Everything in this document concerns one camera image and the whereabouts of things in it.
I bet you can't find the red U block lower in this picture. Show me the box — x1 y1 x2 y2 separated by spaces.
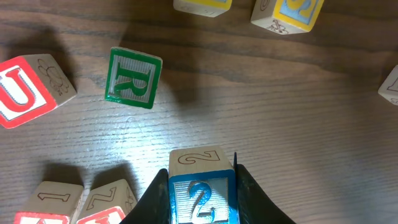
1 54 77 129

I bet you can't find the green R block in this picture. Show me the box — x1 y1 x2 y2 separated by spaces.
104 47 163 109

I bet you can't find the red I block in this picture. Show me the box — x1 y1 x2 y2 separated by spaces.
77 179 137 224

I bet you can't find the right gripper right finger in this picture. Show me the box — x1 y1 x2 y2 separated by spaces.
233 152 295 224

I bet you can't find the blue 2 block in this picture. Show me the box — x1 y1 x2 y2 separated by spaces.
169 146 239 224

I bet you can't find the yellow block centre right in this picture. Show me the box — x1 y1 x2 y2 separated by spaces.
251 0 324 35

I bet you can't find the yellow block centre left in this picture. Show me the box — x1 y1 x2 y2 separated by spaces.
173 0 232 17

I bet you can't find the yellow block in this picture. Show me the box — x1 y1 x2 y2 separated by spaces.
173 0 232 17
251 0 324 35

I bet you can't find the red A block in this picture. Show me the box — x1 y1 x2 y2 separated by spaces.
14 181 84 224

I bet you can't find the blue P block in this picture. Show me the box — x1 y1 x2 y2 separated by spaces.
377 65 398 105

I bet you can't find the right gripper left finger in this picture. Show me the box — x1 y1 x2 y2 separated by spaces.
120 169 170 224

